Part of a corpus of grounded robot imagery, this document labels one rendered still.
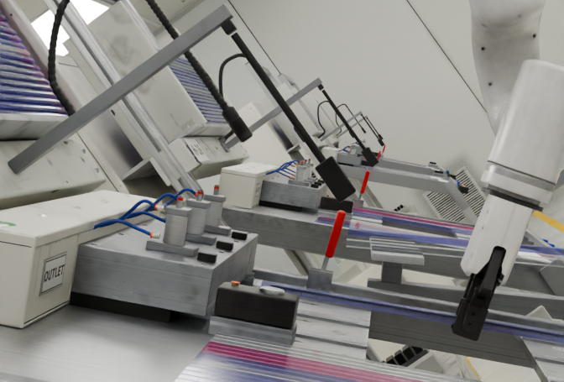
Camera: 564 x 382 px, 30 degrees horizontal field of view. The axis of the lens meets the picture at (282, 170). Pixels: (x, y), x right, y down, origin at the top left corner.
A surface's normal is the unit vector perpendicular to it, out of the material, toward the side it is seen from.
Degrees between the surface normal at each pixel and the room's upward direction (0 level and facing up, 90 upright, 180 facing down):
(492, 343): 90
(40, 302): 135
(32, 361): 45
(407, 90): 90
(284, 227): 90
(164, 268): 90
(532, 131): 80
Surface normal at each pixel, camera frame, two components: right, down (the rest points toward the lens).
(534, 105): -0.47, -0.10
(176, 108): -0.11, 0.04
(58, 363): 0.16, -0.99
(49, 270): 0.98, 0.17
